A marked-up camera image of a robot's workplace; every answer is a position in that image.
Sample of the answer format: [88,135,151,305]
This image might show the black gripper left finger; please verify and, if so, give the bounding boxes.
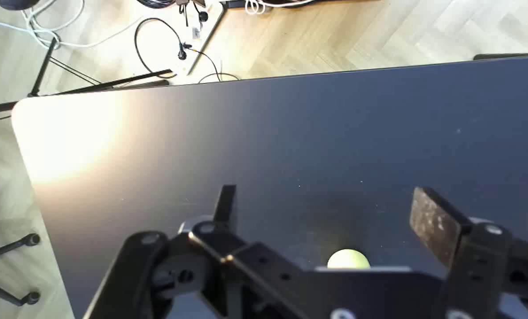
[86,185,314,319]

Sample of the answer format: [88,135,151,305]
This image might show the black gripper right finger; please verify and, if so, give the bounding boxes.
[410,186,528,319]

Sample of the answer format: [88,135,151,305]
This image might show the yellow mug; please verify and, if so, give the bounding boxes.
[327,248,373,271]

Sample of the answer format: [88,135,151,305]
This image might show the black tripod legs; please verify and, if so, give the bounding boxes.
[27,36,178,100]

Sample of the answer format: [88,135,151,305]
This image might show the black chair leg with caster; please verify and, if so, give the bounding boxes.
[0,232,43,266]
[0,275,43,309]

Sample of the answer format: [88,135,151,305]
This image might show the black round stand base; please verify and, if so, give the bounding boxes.
[0,0,42,13]

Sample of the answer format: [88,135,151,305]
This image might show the black looped floor cable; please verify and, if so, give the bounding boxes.
[134,16,190,80]

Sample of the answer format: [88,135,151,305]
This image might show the white coiled cable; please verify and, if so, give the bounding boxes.
[242,0,314,18]

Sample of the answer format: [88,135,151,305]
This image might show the white floor cable bundle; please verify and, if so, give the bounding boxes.
[0,0,91,52]

